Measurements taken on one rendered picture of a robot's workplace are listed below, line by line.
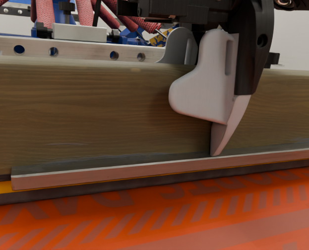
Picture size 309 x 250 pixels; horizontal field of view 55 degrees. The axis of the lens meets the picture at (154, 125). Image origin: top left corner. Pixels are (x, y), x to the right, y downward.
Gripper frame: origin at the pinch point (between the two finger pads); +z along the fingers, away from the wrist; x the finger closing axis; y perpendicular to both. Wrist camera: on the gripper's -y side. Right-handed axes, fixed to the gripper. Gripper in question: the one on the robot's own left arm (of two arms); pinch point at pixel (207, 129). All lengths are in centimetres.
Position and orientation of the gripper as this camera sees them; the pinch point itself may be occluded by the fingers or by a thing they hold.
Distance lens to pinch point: 25.4
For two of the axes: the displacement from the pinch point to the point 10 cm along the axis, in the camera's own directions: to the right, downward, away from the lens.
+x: 3.9, 3.1, -8.7
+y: -9.2, 0.7, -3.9
